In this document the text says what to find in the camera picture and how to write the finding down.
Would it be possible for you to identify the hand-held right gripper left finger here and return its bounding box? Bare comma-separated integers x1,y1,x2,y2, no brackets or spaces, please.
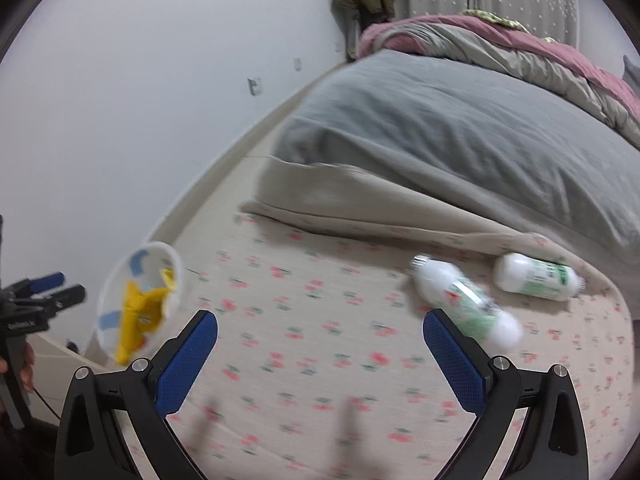
54,309,219,480

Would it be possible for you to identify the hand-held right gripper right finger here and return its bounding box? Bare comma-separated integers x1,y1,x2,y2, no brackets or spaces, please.
422,308,591,480

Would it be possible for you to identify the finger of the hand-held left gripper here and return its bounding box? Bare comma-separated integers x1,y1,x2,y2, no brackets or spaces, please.
15,272,67,297
37,284,87,312

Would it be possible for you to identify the yellow plastic wrapper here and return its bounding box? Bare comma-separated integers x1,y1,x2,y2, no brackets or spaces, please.
116,317,151,366

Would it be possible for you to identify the white bottle red green label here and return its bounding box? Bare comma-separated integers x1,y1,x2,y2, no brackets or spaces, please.
410,255,524,353

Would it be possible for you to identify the white plastic bin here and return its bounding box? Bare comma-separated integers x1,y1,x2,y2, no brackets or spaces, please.
95,241,183,366

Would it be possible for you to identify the person's left hand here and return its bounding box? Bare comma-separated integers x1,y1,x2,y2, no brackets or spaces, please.
0,344,36,393

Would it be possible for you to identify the cherry print bed sheet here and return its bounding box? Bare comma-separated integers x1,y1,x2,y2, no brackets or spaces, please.
82,212,636,480

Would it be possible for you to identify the beige bed cover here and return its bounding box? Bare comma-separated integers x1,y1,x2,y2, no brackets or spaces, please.
240,157,586,273

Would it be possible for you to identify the grey fleece blanket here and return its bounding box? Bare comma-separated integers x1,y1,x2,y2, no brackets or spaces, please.
272,49,640,263

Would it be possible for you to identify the pink grey quilt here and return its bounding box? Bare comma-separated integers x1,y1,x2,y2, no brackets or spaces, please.
357,10,640,148

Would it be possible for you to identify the yellow-green cloth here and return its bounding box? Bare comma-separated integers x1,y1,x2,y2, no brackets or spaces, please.
462,9,526,31

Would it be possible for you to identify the black cable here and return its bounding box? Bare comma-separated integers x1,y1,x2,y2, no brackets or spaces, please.
27,385,63,423

